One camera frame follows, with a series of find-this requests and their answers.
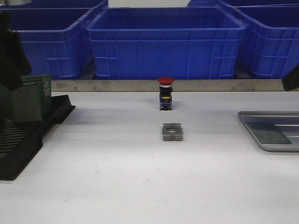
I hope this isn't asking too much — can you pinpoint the left blue plastic bin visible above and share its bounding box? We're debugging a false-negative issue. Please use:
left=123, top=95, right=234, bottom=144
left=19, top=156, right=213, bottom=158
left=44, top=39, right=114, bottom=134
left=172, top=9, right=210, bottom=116
left=4, top=8, right=94, bottom=79

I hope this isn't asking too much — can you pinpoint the black slotted board rack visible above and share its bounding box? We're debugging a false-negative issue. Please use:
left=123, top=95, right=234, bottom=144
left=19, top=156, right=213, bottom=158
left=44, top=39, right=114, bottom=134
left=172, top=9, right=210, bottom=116
left=0, top=95, right=75, bottom=181

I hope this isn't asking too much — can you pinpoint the centre blue plastic bin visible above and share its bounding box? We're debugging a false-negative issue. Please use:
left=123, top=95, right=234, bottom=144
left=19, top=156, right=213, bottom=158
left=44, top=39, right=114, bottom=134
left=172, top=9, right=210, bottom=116
left=86, top=7, right=245, bottom=80

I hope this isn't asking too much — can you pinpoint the silver metal tray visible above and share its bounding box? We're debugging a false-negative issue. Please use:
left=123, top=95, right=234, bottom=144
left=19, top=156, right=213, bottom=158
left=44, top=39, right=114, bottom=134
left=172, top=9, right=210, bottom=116
left=238, top=111, right=299, bottom=153

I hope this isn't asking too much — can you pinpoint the red emergency stop button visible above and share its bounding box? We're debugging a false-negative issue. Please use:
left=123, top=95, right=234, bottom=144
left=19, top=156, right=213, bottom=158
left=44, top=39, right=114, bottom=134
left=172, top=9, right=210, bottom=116
left=158, top=77, right=174, bottom=111

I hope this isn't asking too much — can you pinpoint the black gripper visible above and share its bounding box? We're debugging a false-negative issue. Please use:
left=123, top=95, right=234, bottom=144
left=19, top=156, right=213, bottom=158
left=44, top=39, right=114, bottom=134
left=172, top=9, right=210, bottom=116
left=0, top=11, right=32, bottom=91

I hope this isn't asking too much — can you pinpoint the far right blue bin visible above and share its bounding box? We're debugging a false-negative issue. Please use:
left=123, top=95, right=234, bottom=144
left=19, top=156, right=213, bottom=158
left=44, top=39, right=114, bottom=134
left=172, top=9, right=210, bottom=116
left=187, top=0, right=299, bottom=7

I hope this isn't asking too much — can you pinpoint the blue plastic bin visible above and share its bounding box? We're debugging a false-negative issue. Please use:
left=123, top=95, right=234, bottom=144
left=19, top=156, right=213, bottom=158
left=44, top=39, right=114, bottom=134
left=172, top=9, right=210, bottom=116
left=233, top=6, right=299, bottom=79
left=86, top=7, right=245, bottom=80
left=4, top=8, right=94, bottom=79

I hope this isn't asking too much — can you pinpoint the grey metal clamp block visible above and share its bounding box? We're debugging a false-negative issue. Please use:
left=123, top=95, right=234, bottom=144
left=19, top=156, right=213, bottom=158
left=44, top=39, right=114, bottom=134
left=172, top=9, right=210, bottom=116
left=162, top=123, right=183, bottom=141

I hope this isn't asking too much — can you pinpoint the far left blue bin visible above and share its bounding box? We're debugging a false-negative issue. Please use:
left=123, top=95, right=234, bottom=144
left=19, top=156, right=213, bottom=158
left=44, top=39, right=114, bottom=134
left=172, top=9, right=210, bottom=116
left=0, top=0, right=109, bottom=9

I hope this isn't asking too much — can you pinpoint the right blue plastic bin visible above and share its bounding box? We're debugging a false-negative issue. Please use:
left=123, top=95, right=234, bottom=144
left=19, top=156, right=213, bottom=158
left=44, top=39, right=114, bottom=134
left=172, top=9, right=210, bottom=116
left=233, top=6, right=299, bottom=79

